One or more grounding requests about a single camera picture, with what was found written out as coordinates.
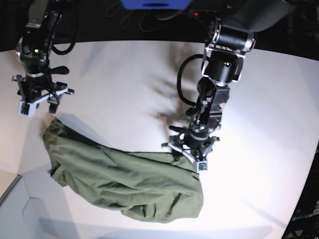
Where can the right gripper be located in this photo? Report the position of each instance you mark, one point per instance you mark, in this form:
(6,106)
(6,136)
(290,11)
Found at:
(42,89)

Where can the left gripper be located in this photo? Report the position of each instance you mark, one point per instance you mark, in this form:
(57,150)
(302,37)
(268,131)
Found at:
(194,144)

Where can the olive green t-shirt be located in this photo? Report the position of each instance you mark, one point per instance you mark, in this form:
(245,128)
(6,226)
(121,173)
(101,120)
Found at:
(144,186)

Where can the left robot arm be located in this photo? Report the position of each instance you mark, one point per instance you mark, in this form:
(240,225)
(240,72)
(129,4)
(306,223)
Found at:
(229,39)

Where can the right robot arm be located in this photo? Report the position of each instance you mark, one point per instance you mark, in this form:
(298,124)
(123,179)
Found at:
(33,51)

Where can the blue box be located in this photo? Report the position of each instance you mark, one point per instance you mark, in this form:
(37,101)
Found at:
(155,4)

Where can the black power strip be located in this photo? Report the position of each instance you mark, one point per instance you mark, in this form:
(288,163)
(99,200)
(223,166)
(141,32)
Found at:
(201,12)

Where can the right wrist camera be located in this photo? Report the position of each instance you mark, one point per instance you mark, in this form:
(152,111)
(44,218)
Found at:
(26,108)

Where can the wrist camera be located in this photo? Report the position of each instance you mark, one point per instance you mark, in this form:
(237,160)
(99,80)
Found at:
(201,166)
(26,108)

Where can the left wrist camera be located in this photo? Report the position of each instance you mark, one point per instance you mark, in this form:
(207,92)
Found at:
(201,166)

